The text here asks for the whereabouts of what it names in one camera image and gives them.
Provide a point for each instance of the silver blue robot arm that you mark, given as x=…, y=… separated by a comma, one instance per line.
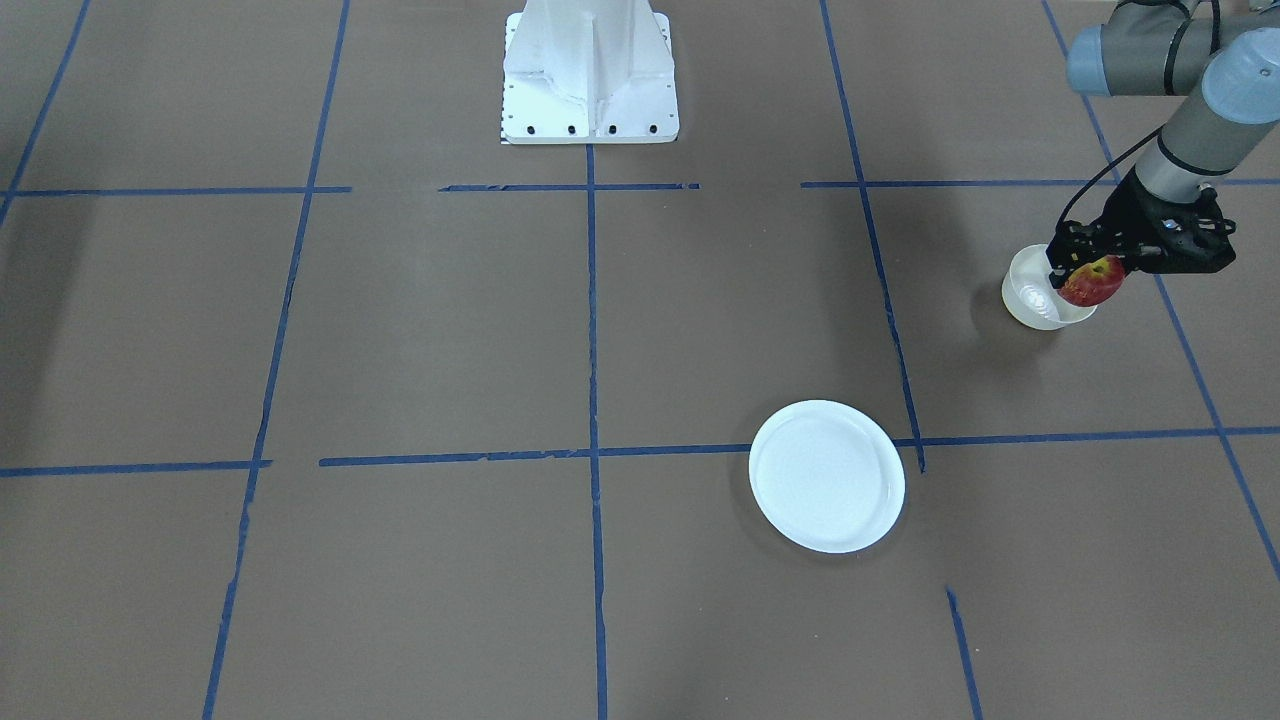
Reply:
x=1224, y=71

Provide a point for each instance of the white plate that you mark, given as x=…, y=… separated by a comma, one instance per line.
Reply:
x=826, y=477

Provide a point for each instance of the white bowl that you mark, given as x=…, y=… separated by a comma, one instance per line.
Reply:
x=1029, y=296

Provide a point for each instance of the red yellow apple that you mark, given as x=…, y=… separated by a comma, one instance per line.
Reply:
x=1083, y=288

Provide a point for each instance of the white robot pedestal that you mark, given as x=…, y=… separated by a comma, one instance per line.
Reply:
x=588, y=72

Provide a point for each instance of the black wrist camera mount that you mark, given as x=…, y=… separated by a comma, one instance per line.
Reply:
x=1181, y=237

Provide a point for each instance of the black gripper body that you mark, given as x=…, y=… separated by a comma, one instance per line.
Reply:
x=1130, y=216

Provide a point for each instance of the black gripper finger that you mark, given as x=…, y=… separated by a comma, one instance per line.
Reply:
x=1112, y=263
x=1073, y=246

